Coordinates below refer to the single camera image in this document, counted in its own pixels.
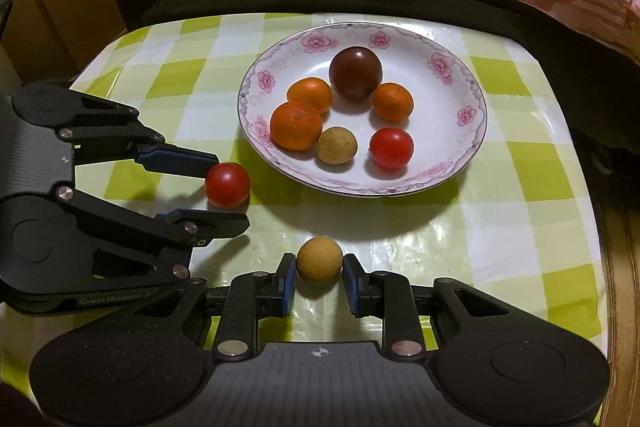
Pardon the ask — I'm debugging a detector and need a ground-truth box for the red tomato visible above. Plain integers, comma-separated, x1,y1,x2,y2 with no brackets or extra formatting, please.
369,128,415,171
204,162,251,208

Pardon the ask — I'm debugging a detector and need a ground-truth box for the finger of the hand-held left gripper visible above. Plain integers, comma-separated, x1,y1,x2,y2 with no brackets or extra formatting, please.
52,184,251,281
57,90,219,180

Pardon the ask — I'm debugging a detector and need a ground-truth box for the orange tangerine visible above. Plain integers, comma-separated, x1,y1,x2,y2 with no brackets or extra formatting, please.
371,82,415,123
270,101,324,152
286,77,333,115

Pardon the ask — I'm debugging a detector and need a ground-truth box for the white floral-rim plate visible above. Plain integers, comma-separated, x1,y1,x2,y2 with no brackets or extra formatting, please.
237,22,489,198

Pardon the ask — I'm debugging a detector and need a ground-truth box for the tan longan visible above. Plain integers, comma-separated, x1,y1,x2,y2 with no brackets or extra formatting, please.
315,126,358,165
296,236,344,284

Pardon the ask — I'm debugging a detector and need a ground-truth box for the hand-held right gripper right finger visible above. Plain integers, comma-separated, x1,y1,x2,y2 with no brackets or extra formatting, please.
342,253,522,356

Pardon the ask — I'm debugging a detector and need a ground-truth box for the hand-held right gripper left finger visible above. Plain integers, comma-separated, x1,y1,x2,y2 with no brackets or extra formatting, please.
165,253,297,356

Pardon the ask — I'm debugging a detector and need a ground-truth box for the green checked plastic tablecloth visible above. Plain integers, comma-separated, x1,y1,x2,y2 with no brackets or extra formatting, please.
0,12,609,395

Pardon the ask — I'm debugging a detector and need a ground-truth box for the dark purple plum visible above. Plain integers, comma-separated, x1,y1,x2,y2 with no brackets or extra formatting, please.
329,46,383,103

